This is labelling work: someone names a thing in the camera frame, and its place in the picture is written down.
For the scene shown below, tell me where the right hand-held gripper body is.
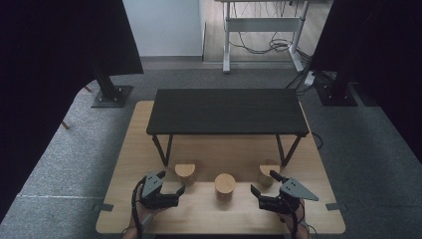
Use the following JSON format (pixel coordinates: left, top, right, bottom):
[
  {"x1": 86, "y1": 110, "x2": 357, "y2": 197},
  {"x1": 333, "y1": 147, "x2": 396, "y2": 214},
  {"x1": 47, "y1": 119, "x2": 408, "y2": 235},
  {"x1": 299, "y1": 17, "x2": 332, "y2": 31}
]
[{"x1": 258, "y1": 177, "x2": 319, "y2": 215}]

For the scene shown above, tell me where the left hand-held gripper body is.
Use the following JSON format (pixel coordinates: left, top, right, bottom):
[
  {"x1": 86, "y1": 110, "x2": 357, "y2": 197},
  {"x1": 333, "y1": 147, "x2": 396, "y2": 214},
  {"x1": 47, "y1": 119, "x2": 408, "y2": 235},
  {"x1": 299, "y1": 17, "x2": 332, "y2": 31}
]
[{"x1": 138, "y1": 170, "x2": 180, "y2": 210}]

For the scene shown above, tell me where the wooden cylinder block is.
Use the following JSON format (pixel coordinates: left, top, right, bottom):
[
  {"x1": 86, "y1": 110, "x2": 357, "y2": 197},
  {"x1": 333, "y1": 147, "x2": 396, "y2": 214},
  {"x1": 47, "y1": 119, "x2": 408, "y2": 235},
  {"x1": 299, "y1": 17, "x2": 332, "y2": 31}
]
[
  {"x1": 257, "y1": 159, "x2": 283, "y2": 188},
  {"x1": 214, "y1": 172, "x2": 237, "y2": 202}
]

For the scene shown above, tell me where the black low shelf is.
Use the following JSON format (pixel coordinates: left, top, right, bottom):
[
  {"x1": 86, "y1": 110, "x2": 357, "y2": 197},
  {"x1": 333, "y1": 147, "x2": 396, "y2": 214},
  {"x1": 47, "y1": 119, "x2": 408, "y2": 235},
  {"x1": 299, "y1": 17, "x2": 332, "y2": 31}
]
[{"x1": 145, "y1": 88, "x2": 311, "y2": 167}]

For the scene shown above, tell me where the person's right hand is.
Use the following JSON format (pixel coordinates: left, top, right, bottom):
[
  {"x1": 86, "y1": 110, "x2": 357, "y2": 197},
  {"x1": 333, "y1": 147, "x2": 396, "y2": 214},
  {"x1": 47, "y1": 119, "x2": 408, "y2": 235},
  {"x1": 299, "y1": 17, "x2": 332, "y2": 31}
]
[{"x1": 278, "y1": 201, "x2": 307, "y2": 232}]

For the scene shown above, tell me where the person's left hand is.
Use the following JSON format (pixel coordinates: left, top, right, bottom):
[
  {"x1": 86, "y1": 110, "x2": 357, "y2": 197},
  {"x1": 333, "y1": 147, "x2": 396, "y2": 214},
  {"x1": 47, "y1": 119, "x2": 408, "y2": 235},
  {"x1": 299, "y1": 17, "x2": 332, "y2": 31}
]
[{"x1": 135, "y1": 198, "x2": 164, "y2": 231}]

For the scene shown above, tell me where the grey tape piece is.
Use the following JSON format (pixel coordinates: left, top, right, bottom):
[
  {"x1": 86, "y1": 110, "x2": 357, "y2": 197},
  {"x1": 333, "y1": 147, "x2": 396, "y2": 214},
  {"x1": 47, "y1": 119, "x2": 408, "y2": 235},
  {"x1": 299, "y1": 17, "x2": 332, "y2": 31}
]
[
  {"x1": 93, "y1": 202, "x2": 114, "y2": 213},
  {"x1": 325, "y1": 202, "x2": 348, "y2": 212}
]

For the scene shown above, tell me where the black metal stand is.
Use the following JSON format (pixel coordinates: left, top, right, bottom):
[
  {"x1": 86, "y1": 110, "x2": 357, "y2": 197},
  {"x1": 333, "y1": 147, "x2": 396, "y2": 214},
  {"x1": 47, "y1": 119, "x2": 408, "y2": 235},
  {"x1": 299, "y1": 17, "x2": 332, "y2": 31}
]
[
  {"x1": 91, "y1": 65, "x2": 134, "y2": 110},
  {"x1": 314, "y1": 70, "x2": 359, "y2": 108}
]

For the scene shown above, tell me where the white power strip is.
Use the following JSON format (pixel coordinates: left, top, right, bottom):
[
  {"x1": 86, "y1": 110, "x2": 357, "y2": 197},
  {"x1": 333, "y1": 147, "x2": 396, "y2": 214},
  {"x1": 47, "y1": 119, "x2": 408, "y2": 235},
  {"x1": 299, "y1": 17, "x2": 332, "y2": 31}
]
[{"x1": 303, "y1": 70, "x2": 317, "y2": 88}]

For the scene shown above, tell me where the black curtain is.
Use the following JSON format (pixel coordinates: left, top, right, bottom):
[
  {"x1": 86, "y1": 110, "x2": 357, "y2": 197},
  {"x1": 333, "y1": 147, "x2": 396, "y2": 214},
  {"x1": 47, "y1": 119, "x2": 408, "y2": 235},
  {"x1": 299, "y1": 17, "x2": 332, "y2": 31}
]
[
  {"x1": 0, "y1": 0, "x2": 144, "y2": 224},
  {"x1": 310, "y1": 0, "x2": 422, "y2": 164}
]

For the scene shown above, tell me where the left hand-held gripper black cable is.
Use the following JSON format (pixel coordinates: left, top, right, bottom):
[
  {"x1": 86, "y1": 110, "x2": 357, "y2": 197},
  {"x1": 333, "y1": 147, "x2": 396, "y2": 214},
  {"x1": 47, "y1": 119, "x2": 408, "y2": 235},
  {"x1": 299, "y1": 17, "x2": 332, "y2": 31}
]
[{"x1": 130, "y1": 176, "x2": 147, "y2": 239}]

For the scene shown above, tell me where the hand-held gripper black cable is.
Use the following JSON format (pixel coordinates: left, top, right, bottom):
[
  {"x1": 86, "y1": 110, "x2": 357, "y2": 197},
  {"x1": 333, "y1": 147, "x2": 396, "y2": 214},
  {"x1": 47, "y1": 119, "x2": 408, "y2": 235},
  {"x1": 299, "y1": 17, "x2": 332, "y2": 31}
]
[
  {"x1": 286, "y1": 198, "x2": 301, "y2": 239},
  {"x1": 130, "y1": 176, "x2": 147, "y2": 239}
]

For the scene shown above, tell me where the right hand-held gripper black cable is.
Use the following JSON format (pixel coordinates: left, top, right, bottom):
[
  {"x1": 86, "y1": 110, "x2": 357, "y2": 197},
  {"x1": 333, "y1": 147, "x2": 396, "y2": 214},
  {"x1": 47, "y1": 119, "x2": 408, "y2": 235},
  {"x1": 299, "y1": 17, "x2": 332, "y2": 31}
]
[{"x1": 286, "y1": 198, "x2": 301, "y2": 239}]

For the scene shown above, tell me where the thin black cable loop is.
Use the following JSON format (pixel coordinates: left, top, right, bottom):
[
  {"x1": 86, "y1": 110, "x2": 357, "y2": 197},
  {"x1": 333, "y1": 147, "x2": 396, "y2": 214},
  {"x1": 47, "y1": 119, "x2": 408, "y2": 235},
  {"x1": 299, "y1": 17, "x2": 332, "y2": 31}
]
[{"x1": 310, "y1": 131, "x2": 324, "y2": 150}]

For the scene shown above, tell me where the bundle of black floor cables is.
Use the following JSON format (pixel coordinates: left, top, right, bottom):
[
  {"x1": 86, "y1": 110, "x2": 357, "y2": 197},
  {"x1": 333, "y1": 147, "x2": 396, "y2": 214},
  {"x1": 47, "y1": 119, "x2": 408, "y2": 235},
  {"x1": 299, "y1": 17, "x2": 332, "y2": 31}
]
[{"x1": 228, "y1": 1, "x2": 313, "y2": 64}]

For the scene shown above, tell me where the white desk frame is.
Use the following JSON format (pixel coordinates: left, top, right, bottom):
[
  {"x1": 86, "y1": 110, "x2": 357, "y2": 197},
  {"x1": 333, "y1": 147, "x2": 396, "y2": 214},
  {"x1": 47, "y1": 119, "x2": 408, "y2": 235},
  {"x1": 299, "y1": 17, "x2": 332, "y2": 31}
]
[{"x1": 213, "y1": 0, "x2": 312, "y2": 75}]

